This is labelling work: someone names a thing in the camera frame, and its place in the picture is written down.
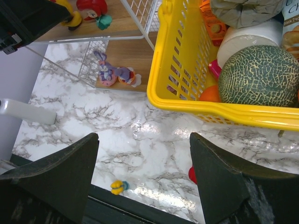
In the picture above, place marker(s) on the white cylinder container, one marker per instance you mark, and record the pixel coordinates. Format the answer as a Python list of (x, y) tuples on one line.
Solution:
[(266, 33)]

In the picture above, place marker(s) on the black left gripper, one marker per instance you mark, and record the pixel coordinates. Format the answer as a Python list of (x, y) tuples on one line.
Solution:
[(24, 21)]

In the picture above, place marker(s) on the red strawberry toy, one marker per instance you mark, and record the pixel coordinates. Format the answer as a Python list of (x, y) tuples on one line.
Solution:
[(95, 10)]

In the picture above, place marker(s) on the yellow duck toy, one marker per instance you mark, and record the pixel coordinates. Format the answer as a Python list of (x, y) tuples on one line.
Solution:
[(74, 20)]

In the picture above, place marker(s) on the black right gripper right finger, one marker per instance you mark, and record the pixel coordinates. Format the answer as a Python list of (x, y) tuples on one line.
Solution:
[(234, 190)]

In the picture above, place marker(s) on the orange fruit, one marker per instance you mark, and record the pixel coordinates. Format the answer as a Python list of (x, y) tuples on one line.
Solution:
[(210, 94)]

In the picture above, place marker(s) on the purple bunny donut toy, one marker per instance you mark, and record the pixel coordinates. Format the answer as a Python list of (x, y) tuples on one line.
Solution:
[(128, 76)]

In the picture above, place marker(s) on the purple bunny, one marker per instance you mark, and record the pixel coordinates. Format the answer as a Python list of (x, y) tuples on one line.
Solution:
[(106, 70)]

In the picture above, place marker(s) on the red bell pepper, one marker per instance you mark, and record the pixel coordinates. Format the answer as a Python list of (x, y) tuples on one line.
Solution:
[(192, 175)]

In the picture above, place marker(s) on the green melon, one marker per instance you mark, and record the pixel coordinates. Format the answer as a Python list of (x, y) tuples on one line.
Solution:
[(260, 75)]

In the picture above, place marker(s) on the purple bunny figure toy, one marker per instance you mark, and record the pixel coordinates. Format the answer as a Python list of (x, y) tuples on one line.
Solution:
[(171, 89)]

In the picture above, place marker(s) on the light blue snack bag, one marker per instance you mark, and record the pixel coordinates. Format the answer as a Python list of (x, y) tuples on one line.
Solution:
[(290, 37)]

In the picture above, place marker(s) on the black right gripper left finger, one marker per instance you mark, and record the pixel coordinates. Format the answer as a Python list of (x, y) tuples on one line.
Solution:
[(50, 190)]

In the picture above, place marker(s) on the small pink box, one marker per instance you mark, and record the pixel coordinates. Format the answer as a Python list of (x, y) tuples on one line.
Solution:
[(214, 69)]

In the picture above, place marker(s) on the white bottle grey cap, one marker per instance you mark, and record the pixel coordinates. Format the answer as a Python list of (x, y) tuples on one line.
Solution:
[(27, 112)]

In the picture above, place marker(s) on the white wire wooden shelf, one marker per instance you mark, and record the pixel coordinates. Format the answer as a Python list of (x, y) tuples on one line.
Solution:
[(128, 42)]

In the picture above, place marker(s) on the orange snack packet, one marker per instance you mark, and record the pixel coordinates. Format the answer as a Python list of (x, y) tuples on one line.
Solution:
[(215, 28)]

